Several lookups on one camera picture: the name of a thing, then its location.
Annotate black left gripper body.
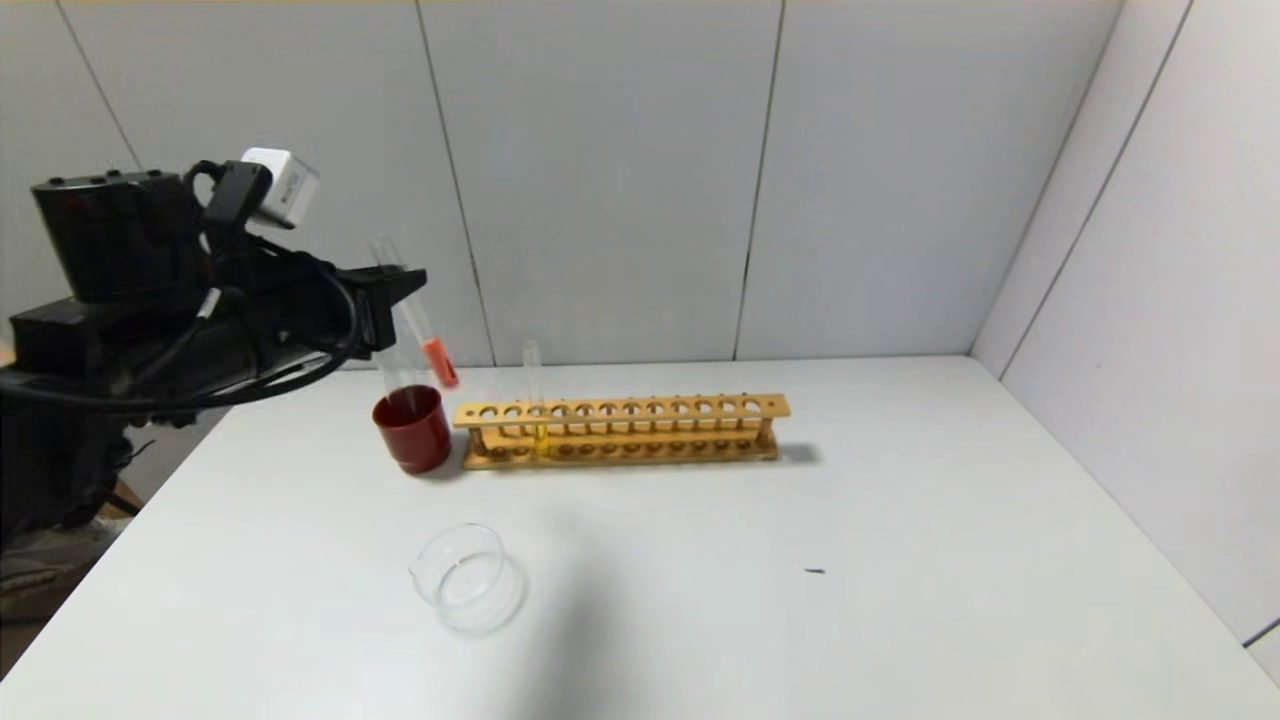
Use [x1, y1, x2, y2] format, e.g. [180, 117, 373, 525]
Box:
[271, 269, 398, 359]

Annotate test tube with red pigment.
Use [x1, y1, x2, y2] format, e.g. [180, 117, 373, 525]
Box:
[372, 236, 459, 389]

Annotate test tube with yellow pigment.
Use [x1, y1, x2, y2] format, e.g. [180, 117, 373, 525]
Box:
[522, 340, 549, 456]

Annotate wooden test tube rack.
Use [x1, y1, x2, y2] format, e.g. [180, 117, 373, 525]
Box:
[453, 393, 791, 471]

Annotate red plastic cup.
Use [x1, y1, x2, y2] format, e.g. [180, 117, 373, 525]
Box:
[373, 385, 453, 474]

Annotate glass beaker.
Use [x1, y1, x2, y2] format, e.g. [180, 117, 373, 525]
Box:
[408, 522, 526, 636]

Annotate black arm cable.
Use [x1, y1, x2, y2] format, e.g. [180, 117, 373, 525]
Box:
[0, 285, 361, 413]

